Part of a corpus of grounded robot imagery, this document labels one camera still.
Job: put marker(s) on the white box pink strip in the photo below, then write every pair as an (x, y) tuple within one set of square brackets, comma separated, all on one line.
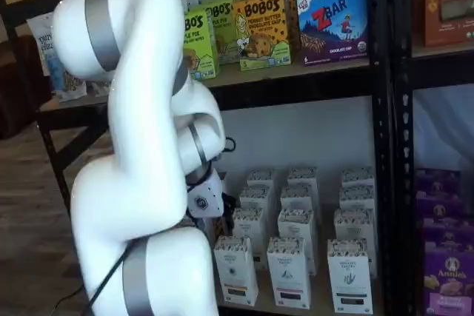
[(301, 175), (296, 195), (296, 225), (289, 275)]

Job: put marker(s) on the blue ZBar box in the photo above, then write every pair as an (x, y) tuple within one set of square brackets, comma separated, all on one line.
[(333, 35)]

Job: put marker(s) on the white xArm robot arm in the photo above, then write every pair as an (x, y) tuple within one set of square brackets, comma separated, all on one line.
[(140, 109)]

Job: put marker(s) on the white box green strip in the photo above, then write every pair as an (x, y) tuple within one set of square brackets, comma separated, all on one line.
[(352, 225), (355, 197), (357, 177), (350, 279)]

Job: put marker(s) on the purely elizabeth blue granola bag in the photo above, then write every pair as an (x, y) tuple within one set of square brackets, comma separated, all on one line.
[(42, 57)]

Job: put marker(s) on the white box yellow strip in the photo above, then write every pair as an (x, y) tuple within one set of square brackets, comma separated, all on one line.
[(255, 195), (261, 177), (248, 227), (237, 271)]

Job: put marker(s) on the black metal shelving unit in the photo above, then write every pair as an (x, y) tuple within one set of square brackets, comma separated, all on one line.
[(377, 146), (401, 183)]

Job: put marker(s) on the orange snack box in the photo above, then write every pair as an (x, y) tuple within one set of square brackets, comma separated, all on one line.
[(444, 5)]

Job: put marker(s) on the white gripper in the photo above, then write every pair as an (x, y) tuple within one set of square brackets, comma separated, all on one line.
[(205, 201)]

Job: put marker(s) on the purple Annie's box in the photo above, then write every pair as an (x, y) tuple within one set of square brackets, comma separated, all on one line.
[(437, 179), (448, 286), (437, 203), (444, 232)]

